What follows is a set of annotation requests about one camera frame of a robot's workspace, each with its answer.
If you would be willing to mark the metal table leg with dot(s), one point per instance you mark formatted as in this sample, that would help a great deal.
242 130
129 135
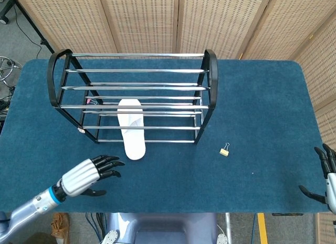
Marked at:
228 225

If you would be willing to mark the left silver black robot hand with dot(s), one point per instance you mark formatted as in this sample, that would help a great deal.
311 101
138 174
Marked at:
78 175

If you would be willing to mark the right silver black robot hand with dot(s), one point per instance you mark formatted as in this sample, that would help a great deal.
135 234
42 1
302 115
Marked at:
331 186

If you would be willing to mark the woven folding screen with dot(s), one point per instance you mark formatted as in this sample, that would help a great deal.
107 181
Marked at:
144 18

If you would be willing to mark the blue carpet table cover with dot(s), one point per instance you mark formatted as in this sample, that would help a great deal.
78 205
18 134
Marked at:
249 110

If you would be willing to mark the chrome chair base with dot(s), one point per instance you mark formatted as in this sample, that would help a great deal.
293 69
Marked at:
6 68

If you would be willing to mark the black equipment stand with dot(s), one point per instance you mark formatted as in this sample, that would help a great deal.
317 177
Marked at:
31 22

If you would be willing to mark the lavender robot torso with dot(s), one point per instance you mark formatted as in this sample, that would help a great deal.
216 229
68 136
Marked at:
162 228

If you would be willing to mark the pink binder clip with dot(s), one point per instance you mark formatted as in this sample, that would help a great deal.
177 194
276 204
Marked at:
90 100

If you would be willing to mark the white slipper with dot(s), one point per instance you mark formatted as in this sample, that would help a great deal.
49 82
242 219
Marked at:
134 147

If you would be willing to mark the black chrome shoe rack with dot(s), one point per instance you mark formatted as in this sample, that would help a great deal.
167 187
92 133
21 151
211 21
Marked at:
212 70

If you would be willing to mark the yellow binder clip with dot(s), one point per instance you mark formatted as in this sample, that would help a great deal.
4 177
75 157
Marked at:
223 152

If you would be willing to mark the yellow floor tape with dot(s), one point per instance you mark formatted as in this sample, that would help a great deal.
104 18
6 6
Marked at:
262 228

